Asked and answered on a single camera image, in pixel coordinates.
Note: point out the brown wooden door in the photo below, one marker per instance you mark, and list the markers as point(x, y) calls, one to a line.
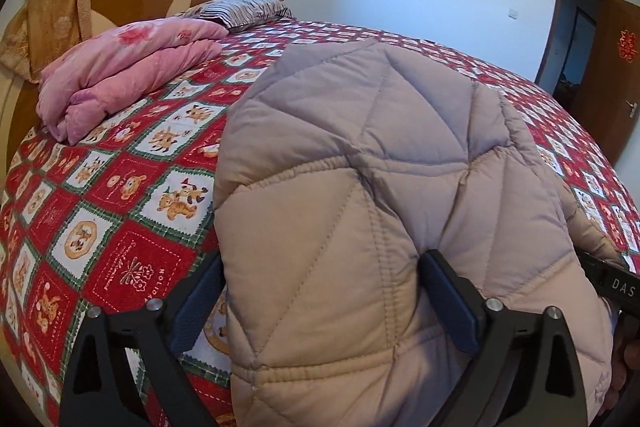
point(609, 82)

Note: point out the striped pillow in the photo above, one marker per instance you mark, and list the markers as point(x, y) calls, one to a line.
point(240, 15)

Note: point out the red double happiness decal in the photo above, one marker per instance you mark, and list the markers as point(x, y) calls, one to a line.
point(627, 46)

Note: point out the red patchwork bear bedspread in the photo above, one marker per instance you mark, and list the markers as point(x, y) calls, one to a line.
point(118, 218)

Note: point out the person's right hand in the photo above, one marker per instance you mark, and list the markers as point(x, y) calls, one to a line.
point(625, 358)

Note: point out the lavender quilted puffer jacket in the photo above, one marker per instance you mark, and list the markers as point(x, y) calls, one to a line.
point(338, 168)

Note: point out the folded pink floral quilt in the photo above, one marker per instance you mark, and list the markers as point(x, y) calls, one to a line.
point(107, 73)

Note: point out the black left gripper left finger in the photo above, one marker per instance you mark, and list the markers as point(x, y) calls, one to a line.
point(99, 389)

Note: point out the silver door handle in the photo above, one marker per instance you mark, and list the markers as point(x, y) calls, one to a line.
point(632, 109)

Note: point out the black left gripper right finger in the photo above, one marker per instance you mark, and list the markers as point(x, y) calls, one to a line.
point(524, 362)

